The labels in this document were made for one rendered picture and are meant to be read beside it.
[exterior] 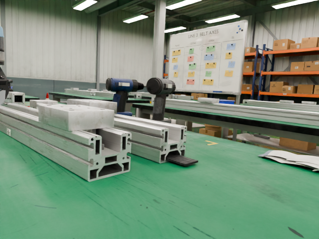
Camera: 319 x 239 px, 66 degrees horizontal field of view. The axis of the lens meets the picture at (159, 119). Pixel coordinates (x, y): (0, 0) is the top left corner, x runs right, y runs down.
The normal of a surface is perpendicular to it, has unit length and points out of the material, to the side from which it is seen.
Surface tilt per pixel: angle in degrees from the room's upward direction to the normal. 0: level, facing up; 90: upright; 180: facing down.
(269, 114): 90
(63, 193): 0
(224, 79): 90
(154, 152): 90
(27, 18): 90
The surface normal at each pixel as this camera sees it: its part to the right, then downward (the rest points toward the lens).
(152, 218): 0.05, -0.99
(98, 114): 0.72, 0.12
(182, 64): -0.76, 0.04
